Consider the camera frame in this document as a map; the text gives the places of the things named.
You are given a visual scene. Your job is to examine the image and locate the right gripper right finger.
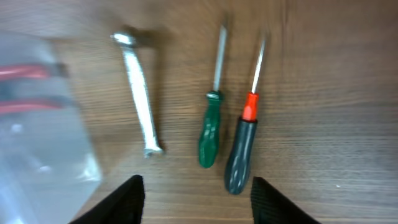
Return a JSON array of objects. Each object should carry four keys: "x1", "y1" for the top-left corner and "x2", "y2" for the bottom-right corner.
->
[{"x1": 251, "y1": 177, "x2": 320, "y2": 224}]

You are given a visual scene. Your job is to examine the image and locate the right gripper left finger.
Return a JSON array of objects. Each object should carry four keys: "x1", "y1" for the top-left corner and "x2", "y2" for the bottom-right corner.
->
[{"x1": 70, "y1": 175, "x2": 145, "y2": 224}]

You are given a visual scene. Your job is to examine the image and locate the red and black screwdriver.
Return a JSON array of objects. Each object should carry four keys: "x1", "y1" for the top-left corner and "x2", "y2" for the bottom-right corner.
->
[{"x1": 224, "y1": 39, "x2": 267, "y2": 195}]

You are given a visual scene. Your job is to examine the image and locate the small silver wrench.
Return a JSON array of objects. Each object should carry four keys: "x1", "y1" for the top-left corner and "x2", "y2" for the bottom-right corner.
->
[{"x1": 111, "y1": 31, "x2": 165, "y2": 158}]

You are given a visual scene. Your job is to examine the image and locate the clear plastic container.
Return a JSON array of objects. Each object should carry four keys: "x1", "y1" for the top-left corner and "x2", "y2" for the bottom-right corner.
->
[{"x1": 1, "y1": 32, "x2": 102, "y2": 223}]

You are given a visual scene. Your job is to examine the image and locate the green handled screwdriver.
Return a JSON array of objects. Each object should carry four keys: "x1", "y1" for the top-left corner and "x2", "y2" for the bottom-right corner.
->
[{"x1": 198, "y1": 24, "x2": 228, "y2": 169}]

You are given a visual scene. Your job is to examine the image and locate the red handled cutting pliers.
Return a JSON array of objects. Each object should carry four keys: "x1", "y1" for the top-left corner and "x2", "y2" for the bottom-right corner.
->
[{"x1": 1, "y1": 63, "x2": 76, "y2": 115}]

